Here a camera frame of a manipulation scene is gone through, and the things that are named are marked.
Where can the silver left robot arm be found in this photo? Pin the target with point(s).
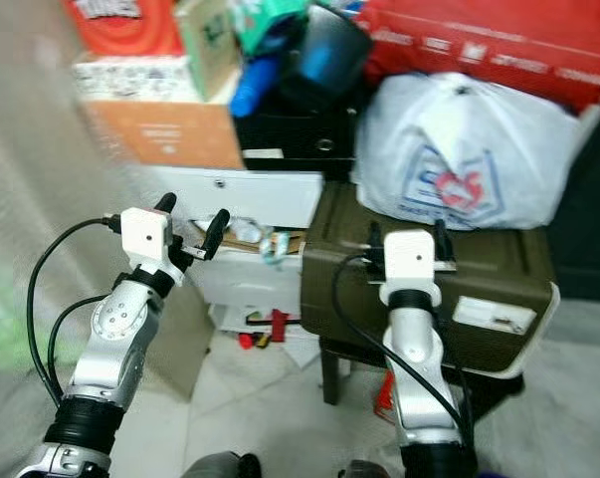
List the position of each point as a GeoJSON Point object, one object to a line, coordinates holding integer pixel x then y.
{"type": "Point", "coordinates": [115, 339]}

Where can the white drawer unit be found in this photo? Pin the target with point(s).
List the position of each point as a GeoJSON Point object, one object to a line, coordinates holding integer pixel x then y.
{"type": "Point", "coordinates": [240, 194]}

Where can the olive green case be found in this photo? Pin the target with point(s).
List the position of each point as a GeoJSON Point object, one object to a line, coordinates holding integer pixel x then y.
{"type": "Point", "coordinates": [499, 259]}

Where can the small teal toy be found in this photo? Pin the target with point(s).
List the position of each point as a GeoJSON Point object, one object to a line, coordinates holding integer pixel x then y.
{"type": "Point", "coordinates": [276, 247]}

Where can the orange cardboard box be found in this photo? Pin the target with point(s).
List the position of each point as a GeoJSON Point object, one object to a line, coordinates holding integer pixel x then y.
{"type": "Point", "coordinates": [165, 134]}

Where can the white printed plastic bag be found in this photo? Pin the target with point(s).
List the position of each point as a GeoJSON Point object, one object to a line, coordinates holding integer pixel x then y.
{"type": "Point", "coordinates": [469, 129]}

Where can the red toy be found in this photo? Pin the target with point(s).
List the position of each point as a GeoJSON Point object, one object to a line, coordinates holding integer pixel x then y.
{"type": "Point", "coordinates": [278, 324]}

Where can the black drawer unit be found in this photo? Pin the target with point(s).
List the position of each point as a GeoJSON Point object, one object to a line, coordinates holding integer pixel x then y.
{"type": "Point", "coordinates": [290, 139]}

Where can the dark wooden stool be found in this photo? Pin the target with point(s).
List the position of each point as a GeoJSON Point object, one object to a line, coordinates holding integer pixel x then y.
{"type": "Point", "coordinates": [331, 373]}

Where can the beige curtain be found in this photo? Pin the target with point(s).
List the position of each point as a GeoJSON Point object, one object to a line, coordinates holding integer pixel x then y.
{"type": "Point", "coordinates": [41, 149]}

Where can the blue bottle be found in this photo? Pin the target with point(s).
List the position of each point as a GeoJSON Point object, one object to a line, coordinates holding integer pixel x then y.
{"type": "Point", "coordinates": [252, 90]}

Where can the green white book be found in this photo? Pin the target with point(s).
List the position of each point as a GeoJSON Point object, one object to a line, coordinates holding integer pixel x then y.
{"type": "Point", "coordinates": [205, 45]}

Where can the red round print box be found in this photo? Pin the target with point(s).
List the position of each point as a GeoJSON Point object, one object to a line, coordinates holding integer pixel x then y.
{"type": "Point", "coordinates": [130, 30]}

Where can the black blue bag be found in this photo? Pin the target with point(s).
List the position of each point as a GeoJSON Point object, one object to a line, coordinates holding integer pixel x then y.
{"type": "Point", "coordinates": [329, 55]}

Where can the pale green cloth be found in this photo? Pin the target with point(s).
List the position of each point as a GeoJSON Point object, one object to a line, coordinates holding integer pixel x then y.
{"type": "Point", "coordinates": [6, 334]}

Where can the long red box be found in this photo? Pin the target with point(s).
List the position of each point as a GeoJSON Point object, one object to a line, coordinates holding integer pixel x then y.
{"type": "Point", "coordinates": [489, 40]}

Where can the teal packet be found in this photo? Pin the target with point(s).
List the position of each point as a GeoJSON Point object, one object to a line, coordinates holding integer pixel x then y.
{"type": "Point", "coordinates": [265, 20]}

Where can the grey robot right leg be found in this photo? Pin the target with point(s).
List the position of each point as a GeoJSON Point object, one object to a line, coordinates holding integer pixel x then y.
{"type": "Point", "coordinates": [364, 471]}

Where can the grey robot leg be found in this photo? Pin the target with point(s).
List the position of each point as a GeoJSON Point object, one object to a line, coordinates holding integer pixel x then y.
{"type": "Point", "coordinates": [364, 471]}
{"type": "Point", "coordinates": [215, 468]}

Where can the grey robot left leg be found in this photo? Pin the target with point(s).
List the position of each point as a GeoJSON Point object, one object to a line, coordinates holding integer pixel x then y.
{"type": "Point", "coordinates": [215, 468]}

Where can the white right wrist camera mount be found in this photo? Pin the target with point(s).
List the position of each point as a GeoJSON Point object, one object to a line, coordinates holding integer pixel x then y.
{"type": "Point", "coordinates": [409, 257]}

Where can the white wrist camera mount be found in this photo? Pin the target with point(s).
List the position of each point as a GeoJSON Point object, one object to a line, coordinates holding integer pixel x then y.
{"type": "Point", "coordinates": [145, 234]}
{"type": "Point", "coordinates": [409, 257]}

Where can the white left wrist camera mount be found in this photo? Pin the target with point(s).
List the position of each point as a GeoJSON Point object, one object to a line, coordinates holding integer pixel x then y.
{"type": "Point", "coordinates": [145, 234]}

